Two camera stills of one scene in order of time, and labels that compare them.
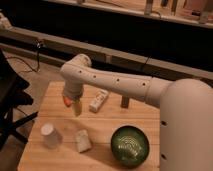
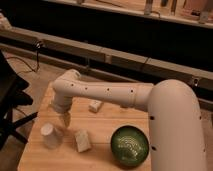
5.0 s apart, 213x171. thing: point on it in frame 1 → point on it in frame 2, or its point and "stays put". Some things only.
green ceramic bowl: x=129 y=146 stays put
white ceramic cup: x=52 y=138 stays put
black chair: x=12 y=97 stays put
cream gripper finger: x=77 y=108 → x=66 y=116
